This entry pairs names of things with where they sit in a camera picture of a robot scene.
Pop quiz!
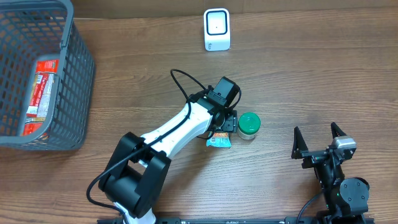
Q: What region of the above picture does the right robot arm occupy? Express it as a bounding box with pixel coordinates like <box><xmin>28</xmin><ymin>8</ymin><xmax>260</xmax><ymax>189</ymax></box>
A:
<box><xmin>291</xmin><ymin>122</ymin><xmax>374</xmax><ymax>223</ymax></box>

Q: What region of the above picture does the white barcode scanner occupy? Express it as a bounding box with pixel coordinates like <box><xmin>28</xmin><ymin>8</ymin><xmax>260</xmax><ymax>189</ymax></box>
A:
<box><xmin>203</xmin><ymin>8</ymin><xmax>231</xmax><ymax>52</ymax></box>

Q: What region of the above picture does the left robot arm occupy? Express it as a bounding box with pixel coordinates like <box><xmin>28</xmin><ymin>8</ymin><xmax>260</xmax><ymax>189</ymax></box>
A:
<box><xmin>97</xmin><ymin>77</ymin><xmax>241</xmax><ymax>223</ymax></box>

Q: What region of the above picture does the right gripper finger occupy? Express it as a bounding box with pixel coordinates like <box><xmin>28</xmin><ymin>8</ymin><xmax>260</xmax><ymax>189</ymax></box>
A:
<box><xmin>331</xmin><ymin>122</ymin><xmax>346</xmax><ymax>138</ymax></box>
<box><xmin>291</xmin><ymin>126</ymin><xmax>308</xmax><ymax>159</ymax></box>

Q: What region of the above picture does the orange spaghetti packet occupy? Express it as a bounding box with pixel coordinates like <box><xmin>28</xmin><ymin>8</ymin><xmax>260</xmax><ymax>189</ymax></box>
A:
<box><xmin>22</xmin><ymin>59</ymin><xmax>59</xmax><ymax>136</ymax></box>

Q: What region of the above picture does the green lid glass jar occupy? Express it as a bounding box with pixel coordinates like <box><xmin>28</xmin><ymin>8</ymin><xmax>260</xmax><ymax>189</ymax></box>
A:
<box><xmin>238</xmin><ymin>112</ymin><xmax>261</xmax><ymax>140</ymax></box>

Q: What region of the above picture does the green wet wipes packet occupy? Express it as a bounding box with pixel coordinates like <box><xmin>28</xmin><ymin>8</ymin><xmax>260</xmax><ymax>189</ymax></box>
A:
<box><xmin>206</xmin><ymin>136</ymin><xmax>231</xmax><ymax>148</ymax></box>

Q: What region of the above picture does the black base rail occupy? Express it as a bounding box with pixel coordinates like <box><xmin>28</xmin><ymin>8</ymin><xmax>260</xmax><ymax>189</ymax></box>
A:
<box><xmin>96</xmin><ymin>216</ymin><xmax>376</xmax><ymax>224</ymax></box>

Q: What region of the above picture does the grey plastic mesh basket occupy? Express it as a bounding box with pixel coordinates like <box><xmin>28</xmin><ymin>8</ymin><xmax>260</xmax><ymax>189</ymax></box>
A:
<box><xmin>1</xmin><ymin>0</ymin><xmax>96</xmax><ymax>151</ymax></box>

